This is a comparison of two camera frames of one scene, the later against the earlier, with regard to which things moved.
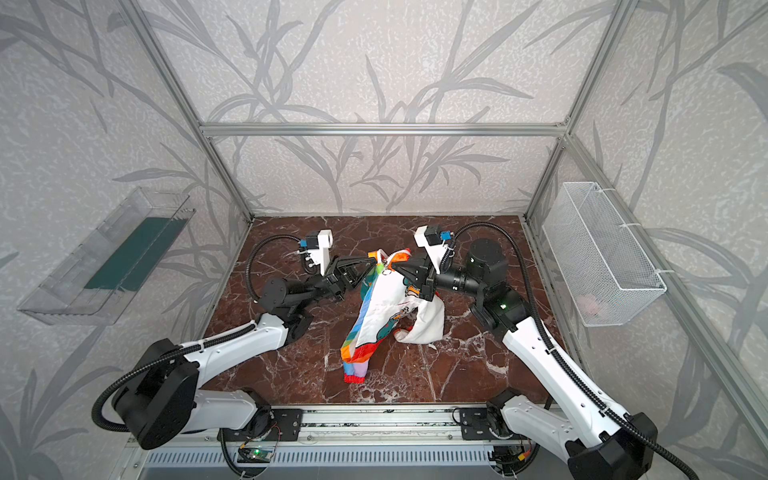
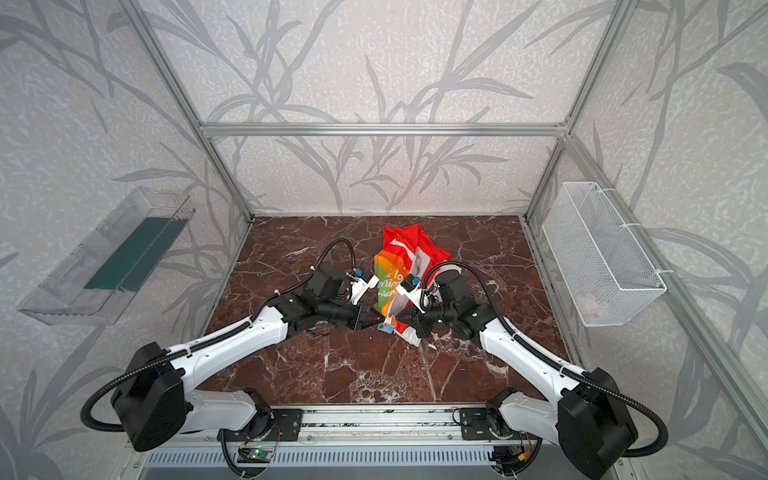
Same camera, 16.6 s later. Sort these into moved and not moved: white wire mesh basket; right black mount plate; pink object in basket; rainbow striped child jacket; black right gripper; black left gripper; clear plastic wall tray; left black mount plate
Moved: black left gripper; rainbow striped child jacket; black right gripper
Not moved: clear plastic wall tray; pink object in basket; left black mount plate; white wire mesh basket; right black mount plate
